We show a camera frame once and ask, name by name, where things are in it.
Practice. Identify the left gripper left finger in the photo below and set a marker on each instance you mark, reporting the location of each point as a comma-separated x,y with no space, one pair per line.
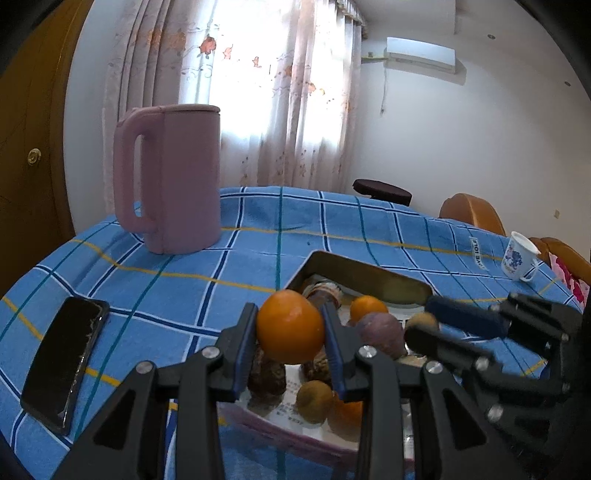
126,437

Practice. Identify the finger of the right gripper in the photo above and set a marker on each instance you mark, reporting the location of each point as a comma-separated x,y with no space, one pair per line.
483,323
459,356

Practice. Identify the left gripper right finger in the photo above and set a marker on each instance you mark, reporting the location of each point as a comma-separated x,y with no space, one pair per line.
452,437

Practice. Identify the purple passion fruit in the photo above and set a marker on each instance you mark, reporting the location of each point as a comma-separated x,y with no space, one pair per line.
384,332

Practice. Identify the small orange tangerine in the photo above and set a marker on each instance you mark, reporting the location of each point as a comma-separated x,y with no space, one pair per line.
345,419
364,305

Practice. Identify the dark brown date piece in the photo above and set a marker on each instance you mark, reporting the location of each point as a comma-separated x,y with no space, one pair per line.
317,369

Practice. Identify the dark brown round fruit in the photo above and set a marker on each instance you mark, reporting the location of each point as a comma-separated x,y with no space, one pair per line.
267,378

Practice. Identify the small green-brown kiwi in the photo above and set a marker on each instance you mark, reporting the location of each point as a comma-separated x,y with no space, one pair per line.
314,400

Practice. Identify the large orange tangerine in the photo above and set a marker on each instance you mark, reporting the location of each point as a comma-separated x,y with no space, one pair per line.
289,328

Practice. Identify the white floral mug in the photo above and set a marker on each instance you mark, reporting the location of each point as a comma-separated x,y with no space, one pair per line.
521,259

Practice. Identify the pink floral cushion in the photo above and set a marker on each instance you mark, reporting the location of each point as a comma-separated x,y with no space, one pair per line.
579,288

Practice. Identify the orange leather sofa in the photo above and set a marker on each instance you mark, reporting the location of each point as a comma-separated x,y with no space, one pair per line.
575,263

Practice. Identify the orange leather armchair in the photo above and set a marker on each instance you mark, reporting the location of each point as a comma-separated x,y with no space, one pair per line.
472,210

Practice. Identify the black smartphone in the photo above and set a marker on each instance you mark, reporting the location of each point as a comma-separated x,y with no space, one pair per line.
54,378

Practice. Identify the pink metal tin box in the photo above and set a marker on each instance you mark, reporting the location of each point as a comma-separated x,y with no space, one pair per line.
361,277

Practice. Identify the printed paper liner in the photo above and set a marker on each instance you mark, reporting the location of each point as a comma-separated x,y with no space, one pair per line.
278,421

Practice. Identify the dark round stool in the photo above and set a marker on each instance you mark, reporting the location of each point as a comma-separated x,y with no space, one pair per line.
379,190

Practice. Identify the pink electric kettle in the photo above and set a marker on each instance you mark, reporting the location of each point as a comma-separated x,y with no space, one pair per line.
166,176

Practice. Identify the white air conditioner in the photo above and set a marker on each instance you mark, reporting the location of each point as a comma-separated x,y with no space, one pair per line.
421,53

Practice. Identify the floral sheer curtain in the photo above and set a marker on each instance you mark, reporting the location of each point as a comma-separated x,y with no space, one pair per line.
285,75

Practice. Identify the wooden door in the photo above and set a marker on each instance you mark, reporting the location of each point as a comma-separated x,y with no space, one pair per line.
35,214

